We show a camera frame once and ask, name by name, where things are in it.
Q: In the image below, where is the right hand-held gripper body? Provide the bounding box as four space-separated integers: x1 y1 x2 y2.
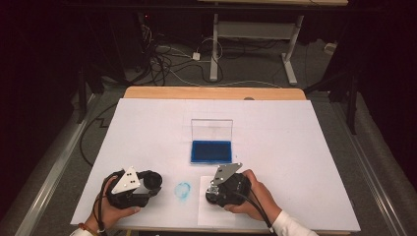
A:
209 162 252 208

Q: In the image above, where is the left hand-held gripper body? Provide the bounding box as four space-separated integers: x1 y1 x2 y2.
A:
106 165 155 209

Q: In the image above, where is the black round stamp cap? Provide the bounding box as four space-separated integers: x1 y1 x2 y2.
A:
141 170 163 197

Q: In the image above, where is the white paper card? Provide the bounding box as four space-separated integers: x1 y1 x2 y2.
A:
197 175 238 227

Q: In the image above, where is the blue ink pad clear lid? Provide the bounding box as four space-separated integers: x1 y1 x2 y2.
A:
190 118 234 165

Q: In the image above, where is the person's right hand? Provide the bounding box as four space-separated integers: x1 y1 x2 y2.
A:
224 169 283 222

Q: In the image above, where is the person's left hand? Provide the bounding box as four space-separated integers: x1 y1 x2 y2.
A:
87 175 142 230

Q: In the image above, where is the white table cover sheet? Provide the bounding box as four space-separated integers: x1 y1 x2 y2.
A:
70 97 362 233

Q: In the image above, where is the black metal stand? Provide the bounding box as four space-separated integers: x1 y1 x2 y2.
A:
303 63 360 136
76 63 89 125

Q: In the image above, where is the right hand-held gripper black cable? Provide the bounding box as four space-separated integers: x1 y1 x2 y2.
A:
232 186 275 234

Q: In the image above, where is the hand-held gripper black cable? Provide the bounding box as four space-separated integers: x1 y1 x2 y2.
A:
232 186 275 234
92 176 110 236

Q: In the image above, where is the left hand-held gripper black cable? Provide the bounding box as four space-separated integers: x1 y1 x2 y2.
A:
92 176 110 236

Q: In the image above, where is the orange bracelet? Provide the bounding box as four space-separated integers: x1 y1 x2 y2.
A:
78 222 99 236

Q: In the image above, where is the black floor cable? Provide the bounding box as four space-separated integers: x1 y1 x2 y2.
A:
79 102 120 167

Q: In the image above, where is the aluminium floor rail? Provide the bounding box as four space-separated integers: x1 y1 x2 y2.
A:
328 99 409 236
13 92 101 236

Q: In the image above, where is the white floor cable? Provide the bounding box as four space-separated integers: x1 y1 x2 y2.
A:
163 67 283 89

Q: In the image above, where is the tangle of black cables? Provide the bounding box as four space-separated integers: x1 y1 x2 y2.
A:
136 24 210 87

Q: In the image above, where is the white metal desk frame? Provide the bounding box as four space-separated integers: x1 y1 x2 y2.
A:
208 13 305 87

